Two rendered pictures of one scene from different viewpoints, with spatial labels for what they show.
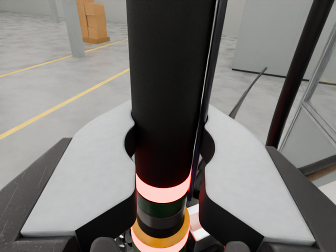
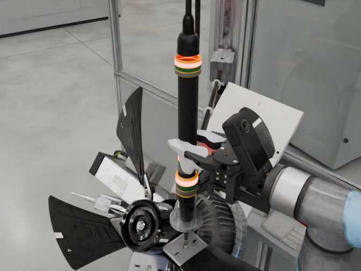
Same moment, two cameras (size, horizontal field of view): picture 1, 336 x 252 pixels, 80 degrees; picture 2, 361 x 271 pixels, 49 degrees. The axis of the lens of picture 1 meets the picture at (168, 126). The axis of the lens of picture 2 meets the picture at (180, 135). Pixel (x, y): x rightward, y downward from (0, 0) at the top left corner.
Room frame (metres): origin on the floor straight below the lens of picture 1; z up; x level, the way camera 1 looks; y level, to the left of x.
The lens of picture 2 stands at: (-0.28, 0.49, 1.88)
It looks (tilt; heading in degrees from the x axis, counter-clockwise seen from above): 33 degrees down; 308
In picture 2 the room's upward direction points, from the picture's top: straight up
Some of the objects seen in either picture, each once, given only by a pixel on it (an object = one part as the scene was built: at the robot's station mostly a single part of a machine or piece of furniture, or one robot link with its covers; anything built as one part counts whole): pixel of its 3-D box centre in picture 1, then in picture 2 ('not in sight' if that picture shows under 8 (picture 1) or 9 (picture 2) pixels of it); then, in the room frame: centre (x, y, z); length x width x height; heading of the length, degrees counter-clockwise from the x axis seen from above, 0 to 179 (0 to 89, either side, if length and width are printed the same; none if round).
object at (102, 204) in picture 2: not in sight; (105, 204); (0.43, -0.06, 1.08); 0.07 x 0.04 x 0.06; 2
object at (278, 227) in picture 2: not in sight; (284, 231); (0.04, -0.49, 0.87); 0.15 x 0.09 x 0.02; 172
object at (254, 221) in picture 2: not in sight; (271, 214); (0.12, -0.56, 0.84); 0.36 x 0.24 x 0.03; 172
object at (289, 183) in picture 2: not in sight; (290, 190); (-0.11, -0.01, 1.46); 0.08 x 0.05 x 0.08; 92
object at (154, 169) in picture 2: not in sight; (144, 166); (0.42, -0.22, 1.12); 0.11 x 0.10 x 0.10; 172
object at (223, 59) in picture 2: not in sight; (222, 65); (0.37, -0.56, 1.36); 0.10 x 0.07 x 0.08; 117
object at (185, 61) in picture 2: not in sight; (187, 65); (0.09, 0.00, 1.62); 0.04 x 0.04 x 0.03
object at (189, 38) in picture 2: not in sight; (187, 140); (0.09, 0.00, 1.48); 0.04 x 0.04 x 0.46
